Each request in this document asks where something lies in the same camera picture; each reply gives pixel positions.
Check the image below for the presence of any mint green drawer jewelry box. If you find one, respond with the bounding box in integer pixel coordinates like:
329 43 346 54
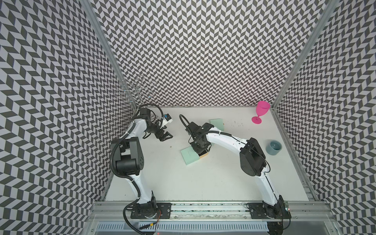
210 118 225 131

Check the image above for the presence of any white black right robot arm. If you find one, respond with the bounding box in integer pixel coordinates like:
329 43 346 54
184 122 285 219

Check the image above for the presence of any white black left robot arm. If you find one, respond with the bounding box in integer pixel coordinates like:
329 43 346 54
109 103 173 218

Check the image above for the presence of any silver metal jewelry stand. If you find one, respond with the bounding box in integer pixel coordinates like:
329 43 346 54
114 75 157 109

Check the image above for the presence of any pink plastic goblet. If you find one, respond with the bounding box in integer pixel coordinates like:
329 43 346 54
252 101 271 124

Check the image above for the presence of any teal round dish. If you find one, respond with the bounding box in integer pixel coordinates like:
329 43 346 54
266 140 283 156

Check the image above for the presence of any black corrugated left cable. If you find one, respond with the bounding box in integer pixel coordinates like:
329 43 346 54
137 103 165 121

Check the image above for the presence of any black corrugated cable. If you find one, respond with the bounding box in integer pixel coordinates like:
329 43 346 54
137 103 165 121
179 114 192 131

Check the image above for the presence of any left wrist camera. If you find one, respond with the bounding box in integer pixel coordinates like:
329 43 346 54
160 114 173 128

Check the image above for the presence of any black corrugated right cable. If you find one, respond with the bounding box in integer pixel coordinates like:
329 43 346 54
179 114 192 131

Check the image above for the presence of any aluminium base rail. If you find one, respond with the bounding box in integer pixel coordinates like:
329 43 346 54
87 201 336 222

